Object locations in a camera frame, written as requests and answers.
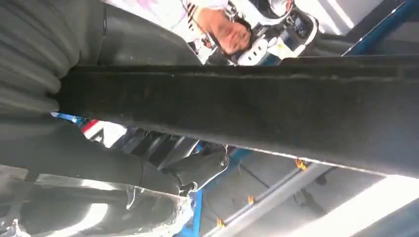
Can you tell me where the steel frame rail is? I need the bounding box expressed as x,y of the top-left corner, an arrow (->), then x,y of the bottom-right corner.
203,161 -> 332,237

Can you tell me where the white machine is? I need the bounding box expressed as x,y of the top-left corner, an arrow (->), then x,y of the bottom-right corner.
235,0 -> 320,66

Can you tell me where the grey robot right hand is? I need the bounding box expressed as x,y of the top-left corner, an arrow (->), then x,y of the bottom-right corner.
0,3 -> 230,237

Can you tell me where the blue metal beam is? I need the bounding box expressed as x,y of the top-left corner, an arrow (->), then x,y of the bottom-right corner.
175,147 -> 252,237
342,0 -> 419,56

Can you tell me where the person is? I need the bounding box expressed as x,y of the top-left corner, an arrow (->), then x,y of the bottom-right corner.
104,0 -> 257,66

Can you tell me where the red and white sign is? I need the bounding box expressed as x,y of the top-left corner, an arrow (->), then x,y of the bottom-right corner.
81,119 -> 127,149

